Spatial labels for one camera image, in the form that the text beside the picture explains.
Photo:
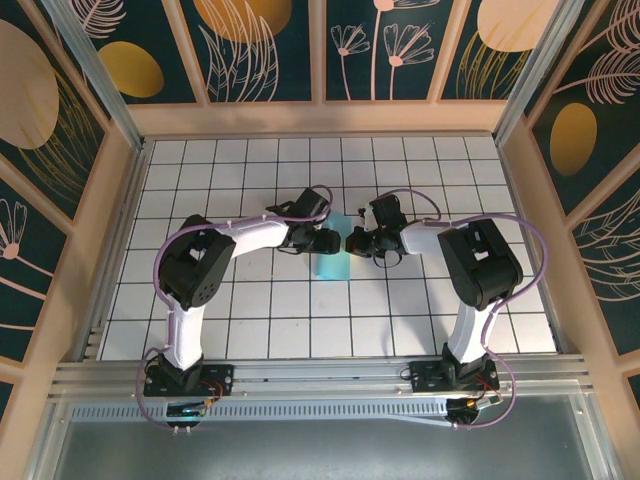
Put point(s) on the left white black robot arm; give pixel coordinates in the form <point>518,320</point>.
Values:
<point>255,234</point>

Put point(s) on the light blue paper sheet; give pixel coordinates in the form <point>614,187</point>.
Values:
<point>332,267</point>

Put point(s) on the aluminium corner post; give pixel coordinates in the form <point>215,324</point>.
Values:
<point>96,75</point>
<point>536,75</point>

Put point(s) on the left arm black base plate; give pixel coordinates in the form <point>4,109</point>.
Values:
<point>220,375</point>

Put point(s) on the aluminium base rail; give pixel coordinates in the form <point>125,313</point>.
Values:
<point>320,375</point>

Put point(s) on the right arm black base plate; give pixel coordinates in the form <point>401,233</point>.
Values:
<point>422,377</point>

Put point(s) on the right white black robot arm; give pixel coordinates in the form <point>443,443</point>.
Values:
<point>425,239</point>

